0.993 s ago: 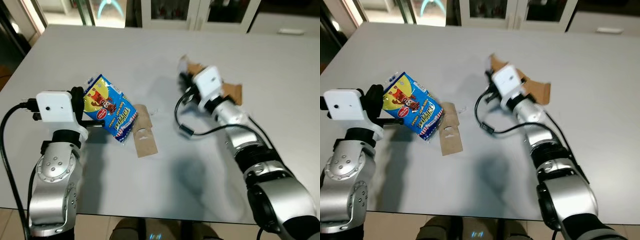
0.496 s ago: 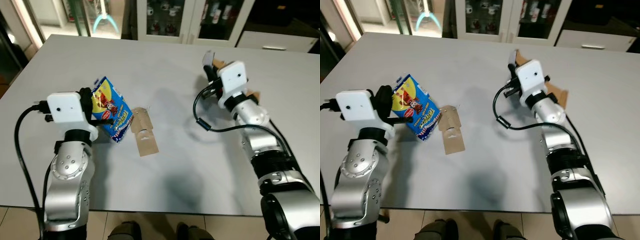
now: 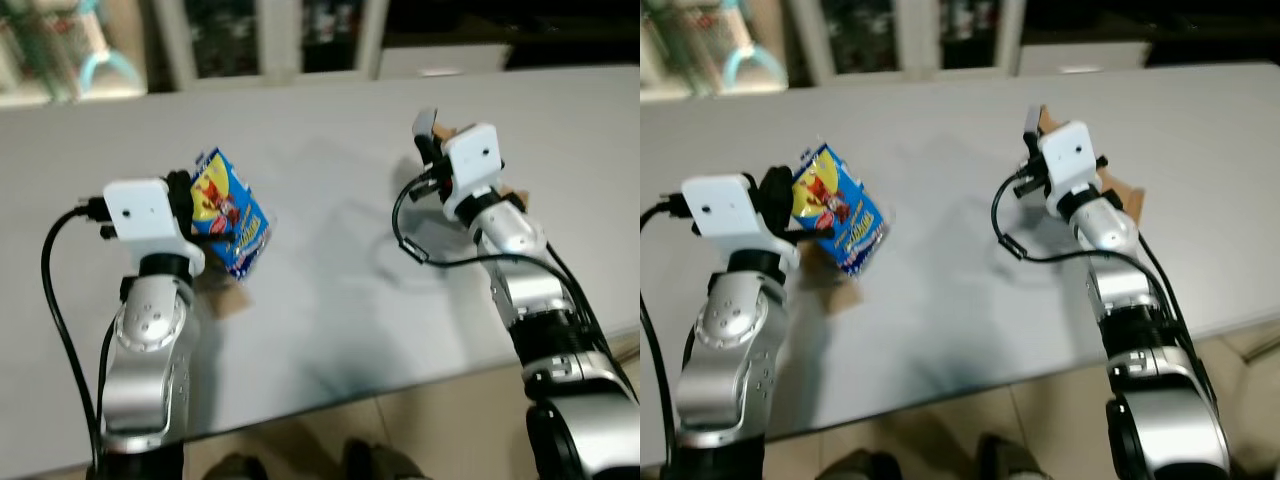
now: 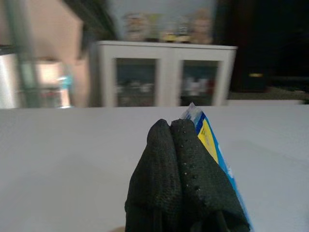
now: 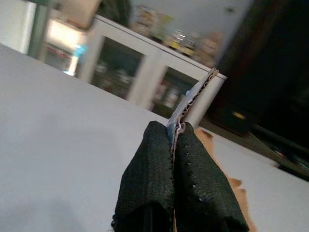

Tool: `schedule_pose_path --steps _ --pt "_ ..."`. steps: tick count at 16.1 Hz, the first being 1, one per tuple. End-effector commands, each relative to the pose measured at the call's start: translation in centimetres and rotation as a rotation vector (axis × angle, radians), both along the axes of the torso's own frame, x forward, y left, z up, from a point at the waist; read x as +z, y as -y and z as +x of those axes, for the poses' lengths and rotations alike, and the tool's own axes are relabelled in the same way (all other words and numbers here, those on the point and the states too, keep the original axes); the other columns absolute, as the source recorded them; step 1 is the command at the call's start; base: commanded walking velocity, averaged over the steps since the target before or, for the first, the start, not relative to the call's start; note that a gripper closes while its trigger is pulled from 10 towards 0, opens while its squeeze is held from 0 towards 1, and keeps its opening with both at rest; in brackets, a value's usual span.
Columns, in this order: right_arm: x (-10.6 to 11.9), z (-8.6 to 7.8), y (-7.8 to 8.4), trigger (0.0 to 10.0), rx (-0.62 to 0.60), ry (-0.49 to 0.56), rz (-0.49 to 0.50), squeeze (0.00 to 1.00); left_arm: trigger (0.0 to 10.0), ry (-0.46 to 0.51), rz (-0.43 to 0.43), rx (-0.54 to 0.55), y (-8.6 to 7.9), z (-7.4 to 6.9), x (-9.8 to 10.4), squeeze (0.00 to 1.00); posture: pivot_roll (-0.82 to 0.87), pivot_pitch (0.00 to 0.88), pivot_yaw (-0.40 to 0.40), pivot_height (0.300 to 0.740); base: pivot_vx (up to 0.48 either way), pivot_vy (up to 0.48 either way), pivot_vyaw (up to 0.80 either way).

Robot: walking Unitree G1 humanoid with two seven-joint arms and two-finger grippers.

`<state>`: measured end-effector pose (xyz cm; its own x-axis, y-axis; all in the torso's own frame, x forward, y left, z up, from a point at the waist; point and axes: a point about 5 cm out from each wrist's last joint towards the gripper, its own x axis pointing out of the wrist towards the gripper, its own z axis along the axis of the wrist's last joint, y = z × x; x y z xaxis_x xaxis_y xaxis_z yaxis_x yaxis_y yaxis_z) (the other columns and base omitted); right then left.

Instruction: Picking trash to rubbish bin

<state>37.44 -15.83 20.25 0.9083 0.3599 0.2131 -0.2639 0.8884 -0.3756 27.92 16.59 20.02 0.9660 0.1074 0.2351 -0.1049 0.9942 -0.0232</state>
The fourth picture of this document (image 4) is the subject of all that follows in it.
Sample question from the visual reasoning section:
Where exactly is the white glass door cabinet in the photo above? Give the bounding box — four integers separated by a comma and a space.
92, 40, 239, 108

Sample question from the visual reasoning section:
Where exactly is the blue capped bottle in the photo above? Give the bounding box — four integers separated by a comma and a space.
58, 74, 73, 108

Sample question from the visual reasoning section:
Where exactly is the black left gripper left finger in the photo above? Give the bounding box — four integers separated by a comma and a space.
124, 117, 184, 232

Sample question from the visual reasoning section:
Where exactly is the blue and yellow packet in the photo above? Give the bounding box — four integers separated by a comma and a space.
181, 102, 254, 232

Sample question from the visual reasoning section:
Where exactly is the dark wooden furniture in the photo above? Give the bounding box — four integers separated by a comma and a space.
214, 0, 309, 94

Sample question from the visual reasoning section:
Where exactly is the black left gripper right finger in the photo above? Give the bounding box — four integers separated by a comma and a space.
170, 117, 250, 232

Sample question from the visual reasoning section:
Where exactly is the steel fridge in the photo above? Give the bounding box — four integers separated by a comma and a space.
0, 45, 20, 109

